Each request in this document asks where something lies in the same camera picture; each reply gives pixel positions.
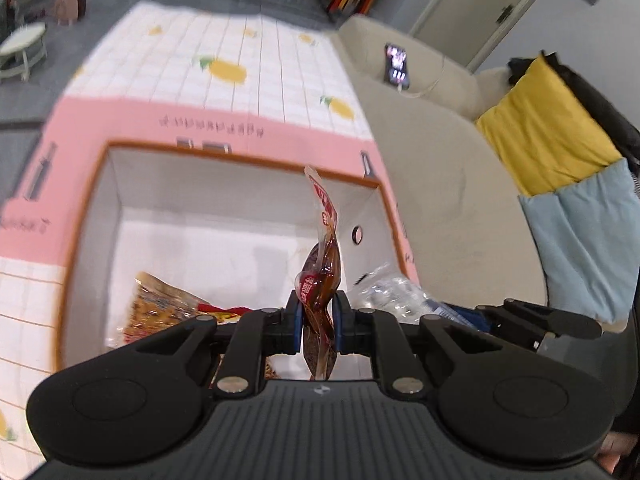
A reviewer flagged beige sofa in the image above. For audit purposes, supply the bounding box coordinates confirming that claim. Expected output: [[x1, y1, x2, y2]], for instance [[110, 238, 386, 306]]
[[330, 15, 550, 307]]

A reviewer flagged red braised meat packet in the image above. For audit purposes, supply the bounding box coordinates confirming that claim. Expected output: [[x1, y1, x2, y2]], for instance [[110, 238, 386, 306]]
[[295, 167, 342, 380]]

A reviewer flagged light blue cushion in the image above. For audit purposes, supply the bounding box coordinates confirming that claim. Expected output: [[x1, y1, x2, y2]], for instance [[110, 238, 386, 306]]
[[520, 159, 639, 332]]

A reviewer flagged pink small heater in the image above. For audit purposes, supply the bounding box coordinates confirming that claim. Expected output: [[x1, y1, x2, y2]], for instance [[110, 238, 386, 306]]
[[53, 0, 87, 25]]

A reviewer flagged white round stool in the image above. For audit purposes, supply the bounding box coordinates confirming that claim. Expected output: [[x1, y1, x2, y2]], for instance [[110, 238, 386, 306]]
[[0, 23, 48, 81]]

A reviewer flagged white door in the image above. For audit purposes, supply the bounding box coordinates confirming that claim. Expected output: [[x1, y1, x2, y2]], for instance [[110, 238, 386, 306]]
[[411, 0, 535, 70]]

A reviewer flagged red Mini cracker bag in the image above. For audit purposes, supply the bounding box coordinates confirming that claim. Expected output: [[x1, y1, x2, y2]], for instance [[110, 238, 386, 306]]
[[118, 272, 250, 344]]

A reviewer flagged yellow cushion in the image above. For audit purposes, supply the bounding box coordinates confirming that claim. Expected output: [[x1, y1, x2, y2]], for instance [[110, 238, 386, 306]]
[[475, 55, 623, 197]]

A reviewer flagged lemon print tablecloth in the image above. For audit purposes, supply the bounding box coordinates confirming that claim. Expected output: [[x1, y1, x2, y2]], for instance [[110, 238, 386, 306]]
[[0, 0, 421, 480]]

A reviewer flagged orange cardboard box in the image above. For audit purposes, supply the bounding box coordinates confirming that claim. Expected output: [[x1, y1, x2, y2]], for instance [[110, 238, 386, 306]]
[[55, 138, 421, 380]]

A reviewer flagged smartphone on sofa arm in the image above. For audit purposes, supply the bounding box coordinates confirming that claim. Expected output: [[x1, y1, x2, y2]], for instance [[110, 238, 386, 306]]
[[384, 44, 410, 90]]

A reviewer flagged white charging cable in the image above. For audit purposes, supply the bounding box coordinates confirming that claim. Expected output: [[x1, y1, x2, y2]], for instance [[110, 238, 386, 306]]
[[397, 54, 446, 100]]

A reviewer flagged black jacket on sofa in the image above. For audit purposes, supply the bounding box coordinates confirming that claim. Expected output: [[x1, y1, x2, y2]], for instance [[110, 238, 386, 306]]
[[509, 52, 639, 184]]

